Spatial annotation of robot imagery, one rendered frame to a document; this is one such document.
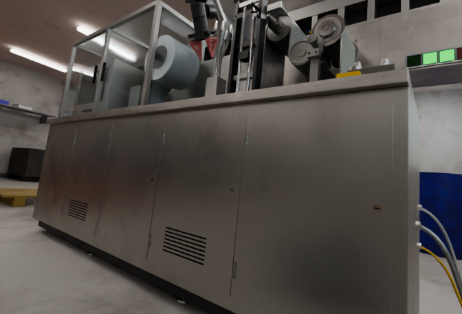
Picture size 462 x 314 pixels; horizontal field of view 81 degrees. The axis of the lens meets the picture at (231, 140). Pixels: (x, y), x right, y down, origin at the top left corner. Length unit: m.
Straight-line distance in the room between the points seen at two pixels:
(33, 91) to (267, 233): 8.92
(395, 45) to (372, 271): 1.10
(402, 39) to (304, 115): 0.81
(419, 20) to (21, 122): 8.96
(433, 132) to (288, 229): 6.76
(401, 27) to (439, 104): 6.13
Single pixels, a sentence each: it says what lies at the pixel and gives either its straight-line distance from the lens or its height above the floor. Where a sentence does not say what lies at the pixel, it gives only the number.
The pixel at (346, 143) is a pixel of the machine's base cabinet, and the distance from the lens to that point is 0.88.
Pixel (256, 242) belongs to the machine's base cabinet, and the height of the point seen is 0.35.
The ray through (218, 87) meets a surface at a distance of 1.67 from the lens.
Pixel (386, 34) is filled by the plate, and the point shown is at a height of 1.35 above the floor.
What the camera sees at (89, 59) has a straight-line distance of 2.49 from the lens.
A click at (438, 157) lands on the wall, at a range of 7.47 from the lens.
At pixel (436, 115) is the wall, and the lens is 7.64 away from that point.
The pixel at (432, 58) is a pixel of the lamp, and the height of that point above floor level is 1.18.
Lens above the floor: 0.56
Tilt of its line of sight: 8 degrees up
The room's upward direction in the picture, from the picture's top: 6 degrees clockwise
